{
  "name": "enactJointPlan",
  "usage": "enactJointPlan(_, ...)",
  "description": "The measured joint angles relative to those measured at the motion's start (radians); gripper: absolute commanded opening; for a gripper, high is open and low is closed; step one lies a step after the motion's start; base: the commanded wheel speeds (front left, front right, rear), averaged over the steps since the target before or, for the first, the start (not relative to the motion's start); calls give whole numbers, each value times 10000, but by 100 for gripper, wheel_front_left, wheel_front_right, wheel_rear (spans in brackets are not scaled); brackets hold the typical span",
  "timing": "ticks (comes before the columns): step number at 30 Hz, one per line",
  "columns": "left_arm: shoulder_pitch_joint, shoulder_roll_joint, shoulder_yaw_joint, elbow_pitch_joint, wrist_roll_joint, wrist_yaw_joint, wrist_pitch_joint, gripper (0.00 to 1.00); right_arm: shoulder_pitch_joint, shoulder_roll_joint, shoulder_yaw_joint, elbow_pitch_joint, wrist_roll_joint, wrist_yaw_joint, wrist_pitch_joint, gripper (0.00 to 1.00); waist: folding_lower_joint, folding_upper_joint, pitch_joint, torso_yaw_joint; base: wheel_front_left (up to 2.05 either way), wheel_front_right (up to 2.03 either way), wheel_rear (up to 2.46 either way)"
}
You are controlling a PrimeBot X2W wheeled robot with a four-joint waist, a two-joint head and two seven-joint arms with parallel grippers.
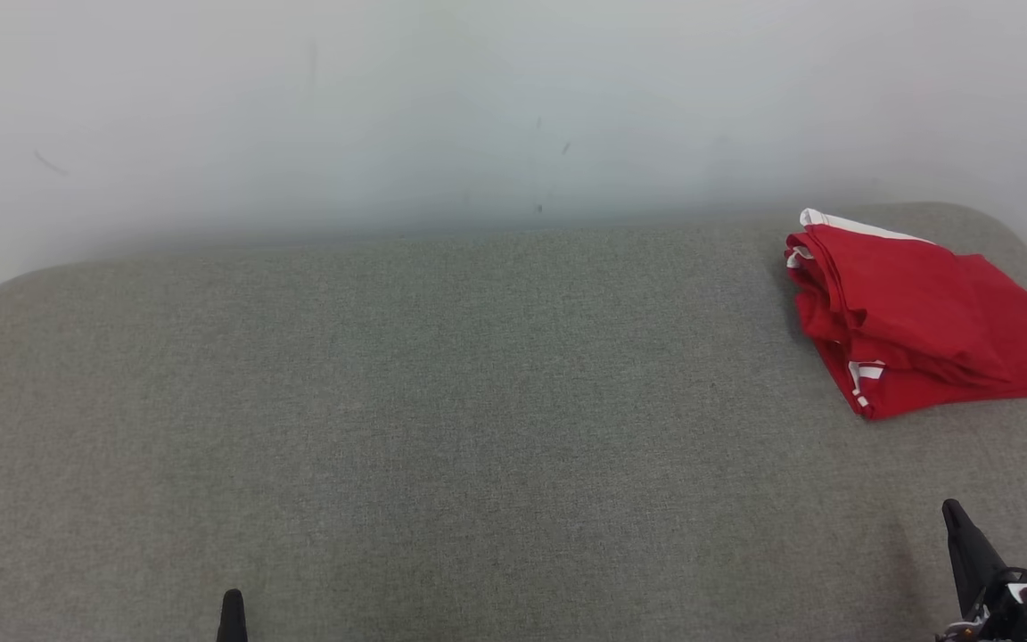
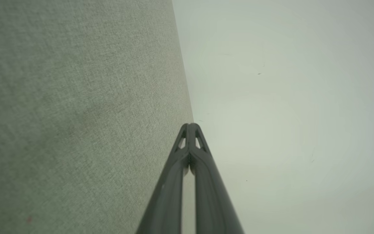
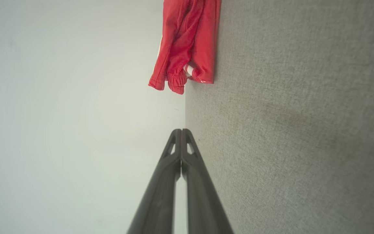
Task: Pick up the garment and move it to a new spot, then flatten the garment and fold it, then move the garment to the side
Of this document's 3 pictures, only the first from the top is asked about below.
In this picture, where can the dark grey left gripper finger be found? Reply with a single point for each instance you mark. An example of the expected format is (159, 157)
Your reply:
(233, 620)

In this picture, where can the red Bulls basketball jersey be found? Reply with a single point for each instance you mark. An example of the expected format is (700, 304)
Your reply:
(915, 399)

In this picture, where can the grey fabric sofa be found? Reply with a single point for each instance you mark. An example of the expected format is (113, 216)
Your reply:
(389, 428)

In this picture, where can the red shorts with white stripe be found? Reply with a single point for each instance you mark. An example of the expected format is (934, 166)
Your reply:
(906, 285)

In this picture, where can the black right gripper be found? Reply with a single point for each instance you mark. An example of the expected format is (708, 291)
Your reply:
(995, 620)

